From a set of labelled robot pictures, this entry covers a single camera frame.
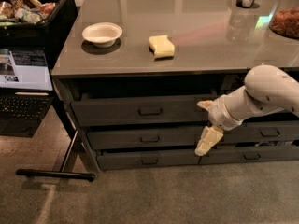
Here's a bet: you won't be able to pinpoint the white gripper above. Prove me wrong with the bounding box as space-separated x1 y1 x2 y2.
195 95 244 156

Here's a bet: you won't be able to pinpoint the grey drawer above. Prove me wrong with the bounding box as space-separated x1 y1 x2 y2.
199 145 299 165
222 121 299 143
96 149 200 170
71 95 209 127
87 126 203 149

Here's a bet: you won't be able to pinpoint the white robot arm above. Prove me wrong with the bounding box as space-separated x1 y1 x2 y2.
195 65 299 156

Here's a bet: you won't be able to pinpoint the yellow sponge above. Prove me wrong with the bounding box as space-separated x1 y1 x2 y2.
149 35 175 59

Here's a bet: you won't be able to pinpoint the clear jar with snacks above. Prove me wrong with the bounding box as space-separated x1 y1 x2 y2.
269 0 299 39

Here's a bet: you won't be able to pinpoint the white paper bowl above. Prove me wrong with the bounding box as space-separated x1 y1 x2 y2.
82 22 122 48

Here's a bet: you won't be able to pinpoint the black laptop stand base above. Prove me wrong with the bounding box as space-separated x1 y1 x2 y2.
15 131 96 183

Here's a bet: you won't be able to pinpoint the open black laptop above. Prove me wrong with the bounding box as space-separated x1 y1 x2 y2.
0 47 55 121

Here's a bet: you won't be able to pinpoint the black plastic bin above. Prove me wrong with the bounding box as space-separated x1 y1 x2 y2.
0 0 78 68

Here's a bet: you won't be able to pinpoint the snack packets in bin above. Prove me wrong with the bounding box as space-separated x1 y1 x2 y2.
0 0 56 26

